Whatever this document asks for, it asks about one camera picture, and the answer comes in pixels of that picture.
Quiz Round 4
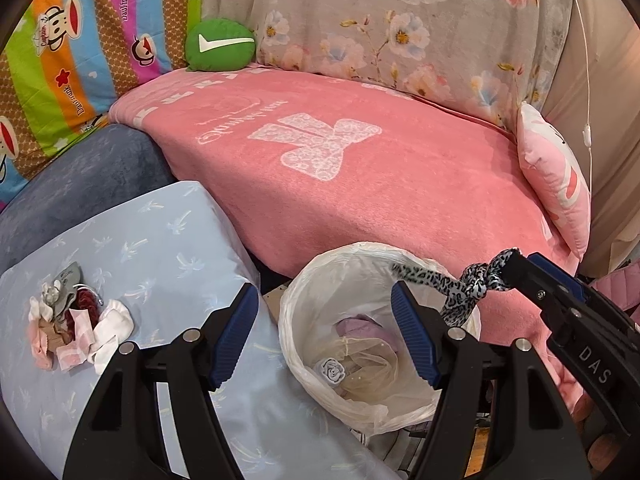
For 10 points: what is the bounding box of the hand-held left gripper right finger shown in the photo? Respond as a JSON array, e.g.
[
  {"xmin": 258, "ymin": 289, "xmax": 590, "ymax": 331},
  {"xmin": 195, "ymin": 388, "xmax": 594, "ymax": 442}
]
[{"xmin": 391, "ymin": 280, "xmax": 593, "ymax": 480}]

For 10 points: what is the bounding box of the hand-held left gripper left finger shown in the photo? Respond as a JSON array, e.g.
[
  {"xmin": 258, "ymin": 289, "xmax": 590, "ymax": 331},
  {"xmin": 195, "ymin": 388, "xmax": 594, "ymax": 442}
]
[{"xmin": 62, "ymin": 282, "xmax": 261, "ymax": 480}]

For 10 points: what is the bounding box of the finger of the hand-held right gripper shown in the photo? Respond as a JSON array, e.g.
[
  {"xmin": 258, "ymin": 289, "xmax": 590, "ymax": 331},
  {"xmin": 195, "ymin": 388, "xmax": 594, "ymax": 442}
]
[
  {"xmin": 529, "ymin": 253, "xmax": 598, "ymax": 306},
  {"xmin": 502, "ymin": 252, "xmax": 576, "ymax": 316}
]

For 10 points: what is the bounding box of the leopard print scrunchie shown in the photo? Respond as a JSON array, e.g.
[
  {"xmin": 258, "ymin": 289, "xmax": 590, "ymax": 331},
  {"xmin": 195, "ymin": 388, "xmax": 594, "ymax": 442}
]
[{"xmin": 391, "ymin": 247, "xmax": 521, "ymax": 328}]

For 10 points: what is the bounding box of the small bin with white bag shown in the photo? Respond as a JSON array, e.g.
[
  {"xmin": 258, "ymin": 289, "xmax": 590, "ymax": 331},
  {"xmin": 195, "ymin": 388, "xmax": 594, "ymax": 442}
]
[{"xmin": 278, "ymin": 241, "xmax": 483, "ymax": 436}]

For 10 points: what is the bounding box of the dark red velvet scrunchie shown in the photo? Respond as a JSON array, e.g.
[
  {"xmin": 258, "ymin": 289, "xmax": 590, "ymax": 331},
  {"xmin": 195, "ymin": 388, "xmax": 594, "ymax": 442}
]
[{"xmin": 65, "ymin": 285, "xmax": 104, "ymax": 342}]

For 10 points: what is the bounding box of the purple cloth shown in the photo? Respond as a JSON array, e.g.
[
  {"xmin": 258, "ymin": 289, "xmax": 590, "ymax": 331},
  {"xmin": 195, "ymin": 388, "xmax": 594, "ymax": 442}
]
[{"xmin": 334, "ymin": 316, "xmax": 401, "ymax": 357}]

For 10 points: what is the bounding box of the pink quilted cloth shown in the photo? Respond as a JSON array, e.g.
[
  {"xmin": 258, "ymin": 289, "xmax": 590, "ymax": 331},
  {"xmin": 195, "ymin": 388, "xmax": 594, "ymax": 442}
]
[{"xmin": 591, "ymin": 259, "xmax": 640, "ymax": 322}]

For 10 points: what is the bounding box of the beige sheer fabric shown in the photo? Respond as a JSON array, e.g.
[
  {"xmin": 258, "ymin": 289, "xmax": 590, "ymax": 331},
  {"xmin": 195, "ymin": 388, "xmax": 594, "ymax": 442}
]
[{"xmin": 300, "ymin": 337, "xmax": 436, "ymax": 411}]

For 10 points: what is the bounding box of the grey fabric rose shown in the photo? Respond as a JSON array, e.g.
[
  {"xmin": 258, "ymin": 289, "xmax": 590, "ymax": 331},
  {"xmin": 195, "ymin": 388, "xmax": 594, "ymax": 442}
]
[{"xmin": 319, "ymin": 357, "xmax": 352, "ymax": 387}]

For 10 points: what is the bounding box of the pink cartoon pillow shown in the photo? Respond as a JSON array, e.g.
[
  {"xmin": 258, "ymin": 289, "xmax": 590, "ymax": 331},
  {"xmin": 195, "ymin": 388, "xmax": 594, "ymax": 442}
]
[{"xmin": 516, "ymin": 102, "xmax": 592, "ymax": 262}]

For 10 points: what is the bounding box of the large white scrunchie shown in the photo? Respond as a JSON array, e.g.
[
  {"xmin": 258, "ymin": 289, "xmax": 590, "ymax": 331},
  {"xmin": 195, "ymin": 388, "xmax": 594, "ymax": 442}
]
[{"xmin": 89, "ymin": 299, "xmax": 135, "ymax": 376}]

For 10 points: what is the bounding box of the pink blanket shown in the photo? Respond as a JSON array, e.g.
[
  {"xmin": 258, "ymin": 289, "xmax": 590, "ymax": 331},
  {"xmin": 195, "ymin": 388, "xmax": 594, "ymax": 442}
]
[{"xmin": 109, "ymin": 64, "xmax": 587, "ymax": 413}]

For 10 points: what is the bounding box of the pink white striped wrapper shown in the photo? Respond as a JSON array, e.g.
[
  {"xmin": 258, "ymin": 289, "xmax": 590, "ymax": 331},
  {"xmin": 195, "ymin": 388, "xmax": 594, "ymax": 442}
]
[{"xmin": 56, "ymin": 310, "xmax": 94, "ymax": 373}]

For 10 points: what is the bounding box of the beige cloth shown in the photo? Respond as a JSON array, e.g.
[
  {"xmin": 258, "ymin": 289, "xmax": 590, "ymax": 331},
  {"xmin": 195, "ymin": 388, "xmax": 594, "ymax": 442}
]
[{"xmin": 542, "ymin": 0, "xmax": 640, "ymax": 277}]

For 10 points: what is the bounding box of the grey hair clip card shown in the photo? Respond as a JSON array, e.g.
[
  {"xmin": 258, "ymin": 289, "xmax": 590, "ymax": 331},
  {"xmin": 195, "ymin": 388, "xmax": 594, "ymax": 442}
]
[{"xmin": 48, "ymin": 261, "xmax": 87, "ymax": 311}]

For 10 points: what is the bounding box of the pale pink scrunchie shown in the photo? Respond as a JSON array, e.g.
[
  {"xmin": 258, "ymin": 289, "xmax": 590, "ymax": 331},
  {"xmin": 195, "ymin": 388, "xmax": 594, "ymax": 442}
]
[{"xmin": 30, "ymin": 327, "xmax": 59, "ymax": 372}]

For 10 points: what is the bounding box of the small white scrunchie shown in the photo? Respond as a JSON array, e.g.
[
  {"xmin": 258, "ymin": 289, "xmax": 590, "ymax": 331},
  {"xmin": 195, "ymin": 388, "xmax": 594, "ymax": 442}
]
[{"xmin": 28, "ymin": 296, "xmax": 55, "ymax": 323}]

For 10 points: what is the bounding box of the blue-grey cushion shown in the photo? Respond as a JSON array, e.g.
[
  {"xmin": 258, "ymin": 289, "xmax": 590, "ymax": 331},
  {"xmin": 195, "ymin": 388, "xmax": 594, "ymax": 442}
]
[{"xmin": 0, "ymin": 124, "xmax": 177, "ymax": 273}]

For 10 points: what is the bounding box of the green round cushion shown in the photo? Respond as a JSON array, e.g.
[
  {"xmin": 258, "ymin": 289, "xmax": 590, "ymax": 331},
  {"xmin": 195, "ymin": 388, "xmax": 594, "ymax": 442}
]
[{"xmin": 185, "ymin": 18, "xmax": 257, "ymax": 72}]

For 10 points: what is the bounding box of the grey floral quilt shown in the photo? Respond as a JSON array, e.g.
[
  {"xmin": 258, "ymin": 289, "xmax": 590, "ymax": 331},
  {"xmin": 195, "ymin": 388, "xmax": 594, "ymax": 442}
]
[{"xmin": 200, "ymin": 0, "xmax": 573, "ymax": 129}]

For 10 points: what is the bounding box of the colourful monkey print pillow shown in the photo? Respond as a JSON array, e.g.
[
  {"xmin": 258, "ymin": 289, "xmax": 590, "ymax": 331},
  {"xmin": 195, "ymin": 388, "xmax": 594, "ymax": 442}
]
[{"xmin": 0, "ymin": 0, "xmax": 203, "ymax": 202}]

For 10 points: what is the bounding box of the white cable with switch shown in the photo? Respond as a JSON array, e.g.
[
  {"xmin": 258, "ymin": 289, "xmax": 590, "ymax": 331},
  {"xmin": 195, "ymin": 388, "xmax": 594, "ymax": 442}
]
[{"xmin": 559, "ymin": 0, "xmax": 597, "ymax": 187}]

